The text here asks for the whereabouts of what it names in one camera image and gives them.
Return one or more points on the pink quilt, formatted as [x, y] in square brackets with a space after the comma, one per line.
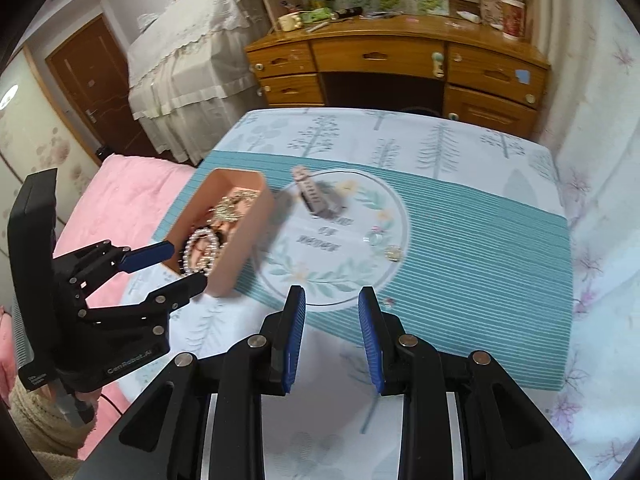
[125, 203]

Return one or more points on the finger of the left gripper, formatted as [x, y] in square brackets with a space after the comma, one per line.
[154, 309]
[81, 272]

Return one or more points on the left hand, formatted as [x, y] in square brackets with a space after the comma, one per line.
[74, 404]

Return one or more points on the floral curtain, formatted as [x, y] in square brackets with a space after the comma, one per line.
[590, 123]

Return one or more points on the white lace covered furniture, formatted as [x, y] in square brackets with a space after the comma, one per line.
[189, 77]

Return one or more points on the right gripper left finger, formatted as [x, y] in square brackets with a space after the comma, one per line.
[284, 331]

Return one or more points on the small flower brooch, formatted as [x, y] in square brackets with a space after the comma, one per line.
[375, 236]

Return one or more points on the red patterned cup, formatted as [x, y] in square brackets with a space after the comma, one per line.
[513, 19]

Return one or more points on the cream mug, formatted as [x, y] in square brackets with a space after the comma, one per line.
[291, 21]

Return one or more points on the tree print bedsheet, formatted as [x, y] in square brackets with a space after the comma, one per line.
[333, 425]

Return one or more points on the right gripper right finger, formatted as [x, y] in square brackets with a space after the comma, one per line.
[380, 331]

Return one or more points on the small gold earring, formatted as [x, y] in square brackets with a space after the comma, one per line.
[393, 253]

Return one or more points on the teal striped placemat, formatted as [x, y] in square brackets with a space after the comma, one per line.
[480, 272]

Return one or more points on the pink plastic tray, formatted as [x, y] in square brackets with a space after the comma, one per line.
[215, 230]

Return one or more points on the beige sweater forearm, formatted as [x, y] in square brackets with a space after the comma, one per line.
[52, 439]

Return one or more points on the wooden desk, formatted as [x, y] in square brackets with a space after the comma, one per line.
[445, 58]

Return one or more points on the brown wooden door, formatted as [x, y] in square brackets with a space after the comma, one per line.
[92, 72]

